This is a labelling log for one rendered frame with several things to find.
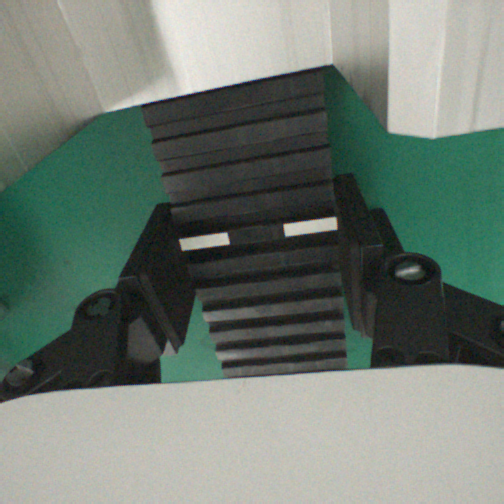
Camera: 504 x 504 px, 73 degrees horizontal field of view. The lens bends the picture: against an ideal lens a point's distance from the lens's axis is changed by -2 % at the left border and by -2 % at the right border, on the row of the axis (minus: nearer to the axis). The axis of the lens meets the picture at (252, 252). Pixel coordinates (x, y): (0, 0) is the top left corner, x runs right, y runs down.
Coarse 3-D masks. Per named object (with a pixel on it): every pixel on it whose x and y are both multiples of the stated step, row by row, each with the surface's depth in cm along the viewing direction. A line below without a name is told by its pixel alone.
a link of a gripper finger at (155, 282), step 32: (160, 224) 10; (160, 256) 10; (128, 288) 9; (160, 288) 9; (192, 288) 12; (160, 320) 10; (64, 352) 8; (128, 352) 9; (160, 352) 9; (32, 384) 7
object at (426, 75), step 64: (0, 0) 5; (64, 0) 6; (128, 0) 6; (192, 0) 6; (256, 0) 6; (320, 0) 6; (384, 0) 3; (448, 0) 2; (0, 64) 4; (64, 64) 6; (128, 64) 6; (192, 64) 6; (256, 64) 6; (320, 64) 6; (384, 64) 3; (448, 64) 3; (0, 128) 4; (64, 128) 6; (384, 128) 3; (448, 128) 3; (0, 192) 4
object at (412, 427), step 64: (192, 384) 5; (256, 384) 5; (320, 384) 5; (384, 384) 5; (448, 384) 5; (0, 448) 5; (64, 448) 5; (128, 448) 5; (192, 448) 4; (256, 448) 4; (320, 448) 4; (384, 448) 4; (448, 448) 4
